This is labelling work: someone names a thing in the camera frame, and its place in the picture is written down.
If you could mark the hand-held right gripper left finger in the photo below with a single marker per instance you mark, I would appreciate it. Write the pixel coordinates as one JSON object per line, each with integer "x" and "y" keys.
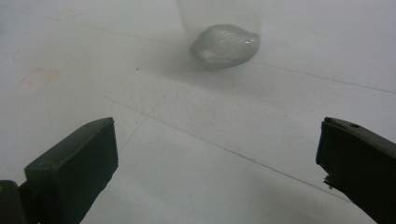
{"x": 74, "y": 168}

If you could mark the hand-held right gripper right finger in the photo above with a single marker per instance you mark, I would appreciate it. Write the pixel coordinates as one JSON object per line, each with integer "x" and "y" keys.
{"x": 361, "y": 161}

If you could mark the clear glass jar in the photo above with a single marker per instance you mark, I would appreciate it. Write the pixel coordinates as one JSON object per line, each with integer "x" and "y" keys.
{"x": 224, "y": 46}

